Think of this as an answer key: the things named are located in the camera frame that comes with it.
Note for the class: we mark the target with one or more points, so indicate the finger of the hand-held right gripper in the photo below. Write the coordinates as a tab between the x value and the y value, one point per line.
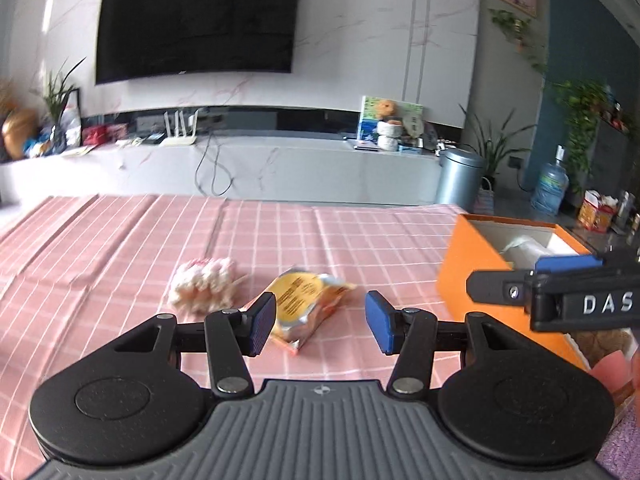
500	287
565	263

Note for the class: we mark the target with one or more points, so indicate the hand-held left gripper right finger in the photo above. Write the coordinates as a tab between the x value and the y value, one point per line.
380	322

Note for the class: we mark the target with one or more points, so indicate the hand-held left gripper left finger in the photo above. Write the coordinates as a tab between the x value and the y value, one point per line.
262	325

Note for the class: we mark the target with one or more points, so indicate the orange box with white inside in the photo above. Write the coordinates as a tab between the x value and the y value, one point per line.
470	260

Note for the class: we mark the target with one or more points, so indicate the white soft item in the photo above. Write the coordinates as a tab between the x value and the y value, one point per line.
522	250

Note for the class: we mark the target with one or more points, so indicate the yellow packaged bread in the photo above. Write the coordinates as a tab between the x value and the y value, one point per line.
305	295

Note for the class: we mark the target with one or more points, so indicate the white fluffy plush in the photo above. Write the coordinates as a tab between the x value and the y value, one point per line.
200	285

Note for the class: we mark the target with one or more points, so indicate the person's right hand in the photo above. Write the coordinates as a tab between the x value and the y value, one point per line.
612	377

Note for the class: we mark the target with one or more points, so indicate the red white carton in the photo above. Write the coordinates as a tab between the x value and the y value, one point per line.
595	212

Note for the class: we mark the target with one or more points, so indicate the blue water bottle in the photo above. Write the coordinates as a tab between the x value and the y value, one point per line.
550	187

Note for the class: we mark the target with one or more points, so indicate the group of dark bottles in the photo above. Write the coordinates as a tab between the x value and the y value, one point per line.
627	212

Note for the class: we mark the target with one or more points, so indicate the woven pink basket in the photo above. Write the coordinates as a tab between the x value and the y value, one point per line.
484	199

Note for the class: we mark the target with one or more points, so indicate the silver trash can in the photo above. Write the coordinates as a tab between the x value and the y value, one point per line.
457	180

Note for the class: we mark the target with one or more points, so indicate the tall potted floor plant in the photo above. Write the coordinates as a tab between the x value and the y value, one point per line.
495	150

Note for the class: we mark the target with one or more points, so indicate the purple patterned cloth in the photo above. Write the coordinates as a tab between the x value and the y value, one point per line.
622	445

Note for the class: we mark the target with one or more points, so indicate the trailing green shelf plant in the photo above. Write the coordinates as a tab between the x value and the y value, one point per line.
582	115

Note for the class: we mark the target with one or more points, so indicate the white marble television console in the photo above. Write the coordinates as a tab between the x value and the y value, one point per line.
300	170

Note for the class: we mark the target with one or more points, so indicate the pink checked tablecloth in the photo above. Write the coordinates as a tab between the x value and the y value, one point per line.
125	240

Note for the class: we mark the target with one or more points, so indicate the white stacked tins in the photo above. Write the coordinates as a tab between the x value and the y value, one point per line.
390	137

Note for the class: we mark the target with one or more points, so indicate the colourful printed painting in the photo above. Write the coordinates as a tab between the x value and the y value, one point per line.
369	120

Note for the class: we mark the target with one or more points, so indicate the white router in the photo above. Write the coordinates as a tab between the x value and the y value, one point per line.
177	137

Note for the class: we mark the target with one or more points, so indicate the orange plush toy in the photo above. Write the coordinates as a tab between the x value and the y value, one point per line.
386	109

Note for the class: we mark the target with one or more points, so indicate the hanging ivy plant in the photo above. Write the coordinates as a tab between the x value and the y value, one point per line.
515	27

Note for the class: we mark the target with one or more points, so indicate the red boxes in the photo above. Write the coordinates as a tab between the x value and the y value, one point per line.
102	135

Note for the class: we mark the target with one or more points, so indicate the yellow paper envelope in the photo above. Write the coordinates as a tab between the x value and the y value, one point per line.
80	150

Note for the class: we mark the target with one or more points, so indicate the dark framed picture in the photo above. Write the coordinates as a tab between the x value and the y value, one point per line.
72	120

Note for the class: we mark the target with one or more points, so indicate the blue snack bags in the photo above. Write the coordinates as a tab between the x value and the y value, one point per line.
40	144

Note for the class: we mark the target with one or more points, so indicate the small potted grass plant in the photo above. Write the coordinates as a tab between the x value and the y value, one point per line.
57	95

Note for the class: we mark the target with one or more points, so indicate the gold vase with dried flowers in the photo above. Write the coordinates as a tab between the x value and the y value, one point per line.
20	132

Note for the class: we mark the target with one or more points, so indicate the black wall television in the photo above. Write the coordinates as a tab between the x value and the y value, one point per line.
200	15

